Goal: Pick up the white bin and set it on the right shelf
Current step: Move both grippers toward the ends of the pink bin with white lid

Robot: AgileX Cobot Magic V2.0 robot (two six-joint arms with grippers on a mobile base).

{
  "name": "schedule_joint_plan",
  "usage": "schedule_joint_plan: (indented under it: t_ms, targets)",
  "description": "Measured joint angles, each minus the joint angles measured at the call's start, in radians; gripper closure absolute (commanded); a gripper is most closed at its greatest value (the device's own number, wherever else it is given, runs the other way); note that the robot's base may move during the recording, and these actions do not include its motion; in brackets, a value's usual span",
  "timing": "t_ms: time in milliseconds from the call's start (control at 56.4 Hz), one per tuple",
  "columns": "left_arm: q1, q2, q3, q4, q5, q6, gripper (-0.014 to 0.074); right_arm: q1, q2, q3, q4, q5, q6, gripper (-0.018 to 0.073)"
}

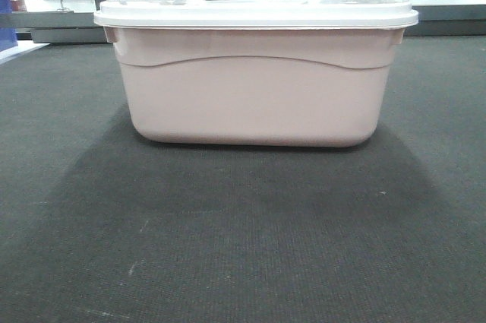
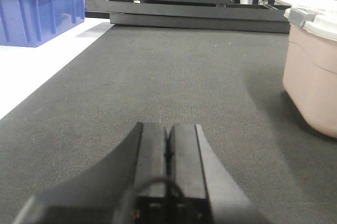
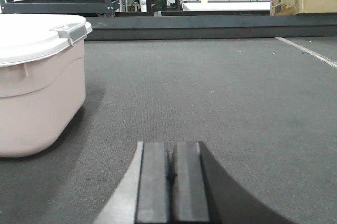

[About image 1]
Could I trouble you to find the pale pink storage bin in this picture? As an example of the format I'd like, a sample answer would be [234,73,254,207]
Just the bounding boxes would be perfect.
[106,28,403,147]

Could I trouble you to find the white bin lid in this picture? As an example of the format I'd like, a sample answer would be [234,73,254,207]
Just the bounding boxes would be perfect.
[93,0,418,30]

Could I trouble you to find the black stool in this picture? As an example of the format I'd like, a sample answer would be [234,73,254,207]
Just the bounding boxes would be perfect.
[57,0,74,13]

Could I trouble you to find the blue bin at left edge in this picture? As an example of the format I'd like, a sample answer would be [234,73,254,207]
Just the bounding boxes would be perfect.
[1,0,17,51]

